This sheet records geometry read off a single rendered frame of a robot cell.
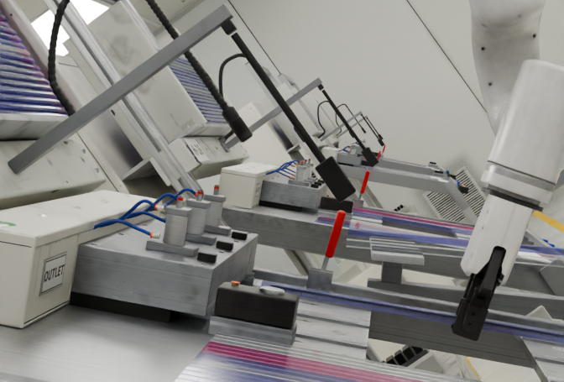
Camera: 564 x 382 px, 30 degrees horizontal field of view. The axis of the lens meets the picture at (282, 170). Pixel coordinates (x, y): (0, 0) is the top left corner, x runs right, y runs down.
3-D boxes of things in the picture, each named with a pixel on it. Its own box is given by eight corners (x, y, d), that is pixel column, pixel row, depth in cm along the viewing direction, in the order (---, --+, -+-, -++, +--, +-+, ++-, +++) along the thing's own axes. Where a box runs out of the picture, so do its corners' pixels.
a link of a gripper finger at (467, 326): (469, 279, 125) (451, 332, 125) (472, 282, 122) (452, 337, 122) (495, 288, 125) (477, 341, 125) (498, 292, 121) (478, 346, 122)
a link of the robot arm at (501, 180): (483, 160, 129) (475, 183, 130) (490, 162, 121) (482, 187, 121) (549, 182, 129) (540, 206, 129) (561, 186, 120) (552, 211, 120)
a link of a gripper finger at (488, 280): (499, 225, 123) (484, 254, 127) (488, 274, 117) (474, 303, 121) (509, 228, 123) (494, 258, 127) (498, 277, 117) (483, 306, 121)
